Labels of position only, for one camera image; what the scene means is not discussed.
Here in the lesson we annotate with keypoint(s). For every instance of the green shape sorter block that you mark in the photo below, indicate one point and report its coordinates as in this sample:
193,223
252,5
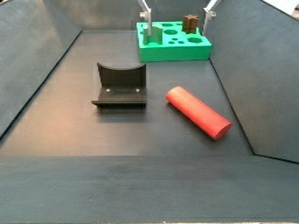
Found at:
169,44

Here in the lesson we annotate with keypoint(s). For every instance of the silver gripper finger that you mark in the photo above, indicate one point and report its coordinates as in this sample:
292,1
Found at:
145,14
209,14

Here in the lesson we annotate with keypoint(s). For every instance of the black cradle fixture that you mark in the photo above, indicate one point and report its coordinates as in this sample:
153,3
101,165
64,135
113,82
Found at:
121,86

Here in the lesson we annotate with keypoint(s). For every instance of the red oval cylinder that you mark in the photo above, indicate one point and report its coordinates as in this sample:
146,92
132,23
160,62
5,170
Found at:
212,123

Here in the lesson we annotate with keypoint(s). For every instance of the brown star peg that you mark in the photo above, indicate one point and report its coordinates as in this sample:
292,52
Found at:
189,23

